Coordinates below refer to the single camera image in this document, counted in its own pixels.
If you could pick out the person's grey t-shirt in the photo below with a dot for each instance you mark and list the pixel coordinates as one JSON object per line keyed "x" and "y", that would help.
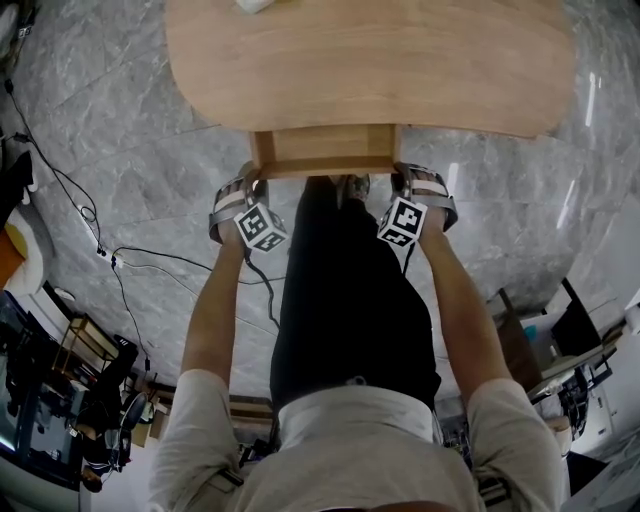
{"x": 350, "y": 450}

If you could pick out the person's right forearm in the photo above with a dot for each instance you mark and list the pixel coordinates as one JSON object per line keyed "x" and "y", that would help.
{"x": 460, "y": 310}

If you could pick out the wooden drawer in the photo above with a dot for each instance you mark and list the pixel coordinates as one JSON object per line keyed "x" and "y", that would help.
{"x": 325, "y": 142}

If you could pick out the dark brown desk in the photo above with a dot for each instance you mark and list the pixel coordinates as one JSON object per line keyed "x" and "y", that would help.
{"x": 515, "y": 340}

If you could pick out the wooden frame rack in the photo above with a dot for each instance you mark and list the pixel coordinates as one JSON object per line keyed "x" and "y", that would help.
{"x": 85, "y": 340}

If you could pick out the white tissue pack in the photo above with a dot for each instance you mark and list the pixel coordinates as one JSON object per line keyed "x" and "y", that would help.
{"x": 255, "y": 5}

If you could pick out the person's grey sneaker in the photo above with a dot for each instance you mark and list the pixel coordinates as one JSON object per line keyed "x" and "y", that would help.
{"x": 356, "y": 187}

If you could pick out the person's black trousers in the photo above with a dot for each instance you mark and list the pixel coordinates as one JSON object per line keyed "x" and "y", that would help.
{"x": 350, "y": 300}

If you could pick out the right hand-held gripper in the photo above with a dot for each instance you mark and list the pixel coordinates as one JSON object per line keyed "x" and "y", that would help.
{"x": 402, "y": 222}

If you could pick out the white power strip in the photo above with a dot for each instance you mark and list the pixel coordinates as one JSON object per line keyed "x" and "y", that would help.
{"x": 116, "y": 260}

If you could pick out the person's left forearm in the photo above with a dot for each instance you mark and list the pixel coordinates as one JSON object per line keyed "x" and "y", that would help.
{"x": 215, "y": 310}

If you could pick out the wooden coffee table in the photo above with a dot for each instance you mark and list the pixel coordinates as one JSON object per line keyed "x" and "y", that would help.
{"x": 375, "y": 65}

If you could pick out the white box appliance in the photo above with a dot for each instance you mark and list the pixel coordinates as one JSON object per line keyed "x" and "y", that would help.
{"x": 612, "y": 250}

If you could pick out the black striped bag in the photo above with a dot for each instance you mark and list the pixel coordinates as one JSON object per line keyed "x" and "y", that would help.
{"x": 115, "y": 360}

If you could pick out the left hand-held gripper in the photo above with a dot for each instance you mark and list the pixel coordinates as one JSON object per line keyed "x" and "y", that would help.
{"x": 260, "y": 227}

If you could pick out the white beanbag seat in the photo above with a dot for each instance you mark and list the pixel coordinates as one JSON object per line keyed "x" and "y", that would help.
{"x": 35, "y": 250}

